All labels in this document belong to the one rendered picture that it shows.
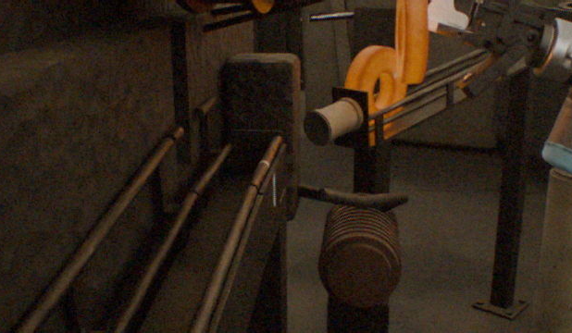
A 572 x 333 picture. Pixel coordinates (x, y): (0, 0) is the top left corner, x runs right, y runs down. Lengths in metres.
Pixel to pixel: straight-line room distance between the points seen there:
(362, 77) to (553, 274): 0.61
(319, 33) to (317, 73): 0.20
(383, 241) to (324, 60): 2.53
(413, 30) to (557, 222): 0.63
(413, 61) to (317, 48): 2.53
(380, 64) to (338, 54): 2.26
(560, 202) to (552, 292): 0.20
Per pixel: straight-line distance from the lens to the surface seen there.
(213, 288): 0.54
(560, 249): 1.49
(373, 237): 1.05
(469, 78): 1.07
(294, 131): 0.97
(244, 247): 0.61
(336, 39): 3.46
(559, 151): 1.13
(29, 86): 0.45
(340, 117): 1.12
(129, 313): 0.54
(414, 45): 1.00
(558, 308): 1.54
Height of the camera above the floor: 0.94
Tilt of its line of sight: 17 degrees down
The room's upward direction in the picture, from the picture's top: straight up
